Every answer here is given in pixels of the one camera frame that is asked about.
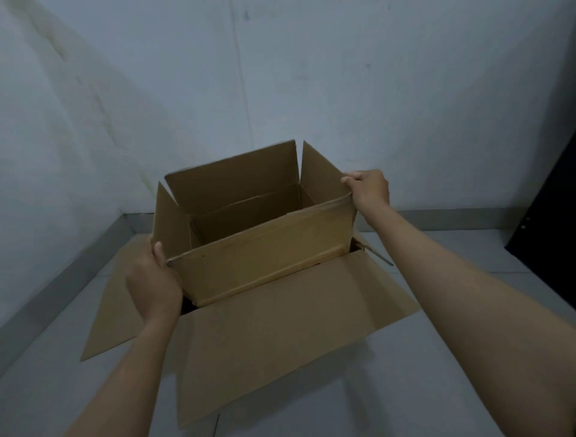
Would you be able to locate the person's left thumb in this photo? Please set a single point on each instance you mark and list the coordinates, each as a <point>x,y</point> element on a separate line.
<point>160,255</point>

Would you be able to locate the person's right thumb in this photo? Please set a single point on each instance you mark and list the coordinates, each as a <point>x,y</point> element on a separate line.
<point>348,185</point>

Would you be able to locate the black cabinet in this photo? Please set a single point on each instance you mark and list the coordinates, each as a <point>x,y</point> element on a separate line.
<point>551,234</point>

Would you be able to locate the person's right hand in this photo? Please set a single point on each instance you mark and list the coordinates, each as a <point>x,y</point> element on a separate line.
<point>371,191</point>

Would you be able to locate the small cardboard box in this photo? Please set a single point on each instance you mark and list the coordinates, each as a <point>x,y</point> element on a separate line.
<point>265,252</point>

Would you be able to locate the person's left hand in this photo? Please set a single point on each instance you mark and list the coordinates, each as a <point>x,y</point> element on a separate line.
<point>153,288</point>

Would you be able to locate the person's right forearm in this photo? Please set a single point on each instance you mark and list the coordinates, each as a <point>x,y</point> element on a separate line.
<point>468,310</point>

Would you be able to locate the large open cardboard box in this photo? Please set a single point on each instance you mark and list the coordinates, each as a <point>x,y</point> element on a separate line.
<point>279,333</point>

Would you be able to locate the person's left forearm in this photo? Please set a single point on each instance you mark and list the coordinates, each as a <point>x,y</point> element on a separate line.
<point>130,382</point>

